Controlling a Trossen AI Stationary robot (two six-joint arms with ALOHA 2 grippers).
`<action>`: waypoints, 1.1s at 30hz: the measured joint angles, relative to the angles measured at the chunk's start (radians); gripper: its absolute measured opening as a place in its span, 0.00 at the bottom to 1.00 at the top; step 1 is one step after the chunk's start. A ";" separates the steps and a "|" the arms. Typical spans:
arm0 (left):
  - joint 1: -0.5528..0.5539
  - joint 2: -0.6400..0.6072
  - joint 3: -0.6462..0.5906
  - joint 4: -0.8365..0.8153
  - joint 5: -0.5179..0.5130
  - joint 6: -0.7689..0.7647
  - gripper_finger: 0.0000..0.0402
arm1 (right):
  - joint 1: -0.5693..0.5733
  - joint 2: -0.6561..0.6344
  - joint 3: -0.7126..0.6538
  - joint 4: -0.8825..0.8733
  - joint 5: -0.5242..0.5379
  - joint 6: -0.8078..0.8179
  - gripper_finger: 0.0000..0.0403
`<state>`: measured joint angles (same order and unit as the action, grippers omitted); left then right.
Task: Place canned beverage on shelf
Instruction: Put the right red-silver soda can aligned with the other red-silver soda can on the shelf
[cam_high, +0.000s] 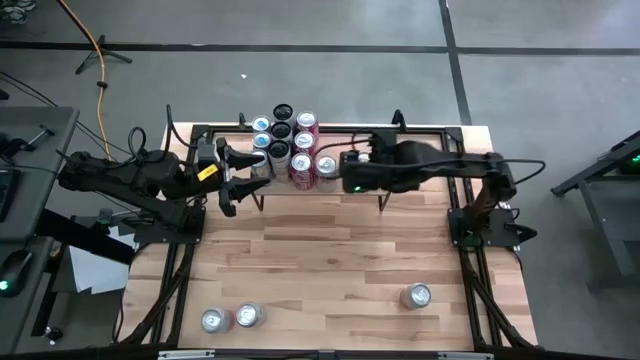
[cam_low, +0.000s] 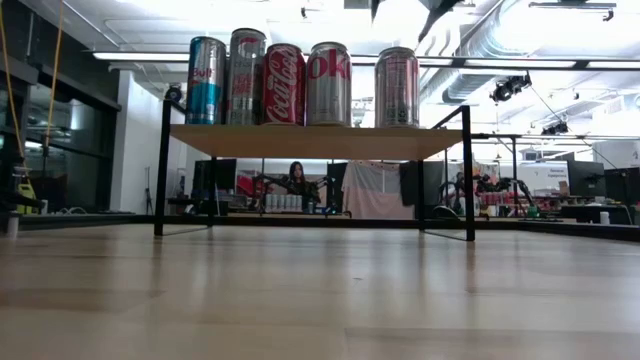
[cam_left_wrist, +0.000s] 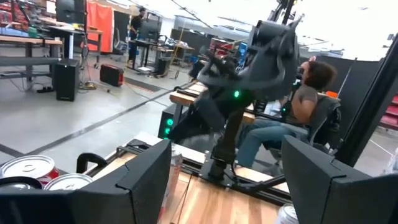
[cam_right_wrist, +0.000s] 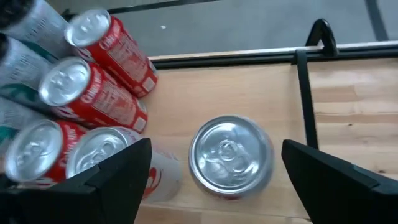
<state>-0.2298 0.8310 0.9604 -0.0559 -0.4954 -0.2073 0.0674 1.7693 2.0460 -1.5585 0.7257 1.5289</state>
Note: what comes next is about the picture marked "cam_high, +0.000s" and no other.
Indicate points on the black keyboard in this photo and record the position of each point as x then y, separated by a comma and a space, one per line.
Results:
7, 195

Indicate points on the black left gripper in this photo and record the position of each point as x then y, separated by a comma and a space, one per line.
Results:
225, 205

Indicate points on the silver Diet Coke can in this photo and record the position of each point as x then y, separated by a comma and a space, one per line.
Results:
326, 165

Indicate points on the person's shoe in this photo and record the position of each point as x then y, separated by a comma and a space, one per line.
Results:
26, 4
14, 15

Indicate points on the yellow tag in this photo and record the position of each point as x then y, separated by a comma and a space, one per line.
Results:
207, 172

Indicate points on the silver frame bracket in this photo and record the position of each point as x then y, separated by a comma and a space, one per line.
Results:
465, 356
185, 354

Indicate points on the red Coca-Cola can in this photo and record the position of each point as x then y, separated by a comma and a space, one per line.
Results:
301, 162
304, 140
306, 120

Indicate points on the black-topped slim can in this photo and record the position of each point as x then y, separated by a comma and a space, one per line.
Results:
283, 112
281, 131

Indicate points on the white paper sheets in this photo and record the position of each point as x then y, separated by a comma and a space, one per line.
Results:
95, 272

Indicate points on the black aluminium table frame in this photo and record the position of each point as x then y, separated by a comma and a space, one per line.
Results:
350, 129

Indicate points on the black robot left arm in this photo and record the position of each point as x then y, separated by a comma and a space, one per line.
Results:
125, 180

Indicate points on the wooden shelf black metal legs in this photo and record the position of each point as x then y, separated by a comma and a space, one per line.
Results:
332, 136

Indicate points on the black computer mouse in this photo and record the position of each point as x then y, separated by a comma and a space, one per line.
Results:
15, 270

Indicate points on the black caster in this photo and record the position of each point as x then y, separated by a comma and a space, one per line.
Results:
52, 334

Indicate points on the black clamp tool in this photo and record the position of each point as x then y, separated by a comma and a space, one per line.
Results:
20, 145

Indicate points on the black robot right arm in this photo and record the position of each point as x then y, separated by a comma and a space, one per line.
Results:
450, 165

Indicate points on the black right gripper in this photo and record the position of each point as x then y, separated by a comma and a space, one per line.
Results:
357, 175

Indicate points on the silver drink can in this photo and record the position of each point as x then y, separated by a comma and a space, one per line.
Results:
416, 295
248, 314
214, 320

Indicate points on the grey side table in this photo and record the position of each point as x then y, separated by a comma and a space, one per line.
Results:
607, 235

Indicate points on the grey desk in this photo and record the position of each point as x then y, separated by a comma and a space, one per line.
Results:
45, 150
35, 310

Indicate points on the black tripod base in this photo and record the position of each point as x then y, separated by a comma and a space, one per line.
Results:
101, 51

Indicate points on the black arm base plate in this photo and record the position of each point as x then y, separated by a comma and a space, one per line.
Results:
500, 239
150, 235

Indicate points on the black desk strut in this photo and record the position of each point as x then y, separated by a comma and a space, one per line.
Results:
80, 235

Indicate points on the grey knob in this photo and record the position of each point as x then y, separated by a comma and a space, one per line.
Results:
105, 216

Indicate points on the white floral Celsius can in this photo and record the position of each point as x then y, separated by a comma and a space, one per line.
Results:
279, 150

